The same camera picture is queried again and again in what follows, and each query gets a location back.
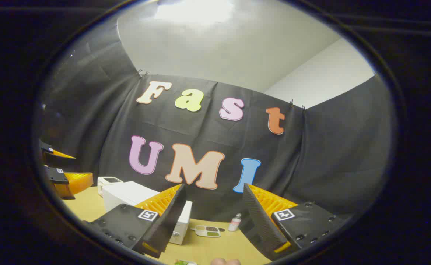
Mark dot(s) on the white toaster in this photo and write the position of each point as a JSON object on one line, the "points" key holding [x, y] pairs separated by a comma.
{"points": [[108, 181]]}

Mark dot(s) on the white microwave oven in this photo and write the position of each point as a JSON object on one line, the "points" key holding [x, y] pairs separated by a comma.
{"points": [[127, 193]]}

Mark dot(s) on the small bottle with pink label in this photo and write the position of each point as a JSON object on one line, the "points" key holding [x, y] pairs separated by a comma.
{"points": [[234, 223]]}

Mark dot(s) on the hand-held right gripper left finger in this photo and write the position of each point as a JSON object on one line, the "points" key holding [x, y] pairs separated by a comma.
{"points": [[169, 224]]}

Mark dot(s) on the white divided condiment dish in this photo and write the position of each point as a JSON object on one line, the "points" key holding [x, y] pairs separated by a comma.
{"points": [[208, 232]]}

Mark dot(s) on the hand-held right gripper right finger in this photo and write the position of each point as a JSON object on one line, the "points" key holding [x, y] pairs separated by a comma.
{"points": [[259, 224]]}

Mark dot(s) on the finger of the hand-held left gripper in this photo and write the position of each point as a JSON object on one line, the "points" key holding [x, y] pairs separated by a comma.
{"points": [[62, 154], [76, 182]]}

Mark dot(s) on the black backdrop cloth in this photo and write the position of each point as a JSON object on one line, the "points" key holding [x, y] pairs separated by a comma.
{"points": [[322, 158]]}

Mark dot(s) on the plate of green vegetables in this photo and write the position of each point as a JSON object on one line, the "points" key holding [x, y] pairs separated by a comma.
{"points": [[186, 262]]}

